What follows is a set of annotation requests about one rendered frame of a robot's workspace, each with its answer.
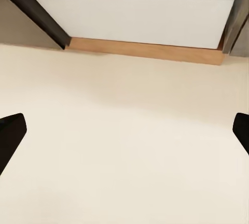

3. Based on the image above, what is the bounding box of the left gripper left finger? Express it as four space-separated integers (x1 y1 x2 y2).
0 113 27 175

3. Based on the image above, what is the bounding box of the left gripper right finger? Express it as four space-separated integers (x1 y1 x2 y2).
232 113 249 155

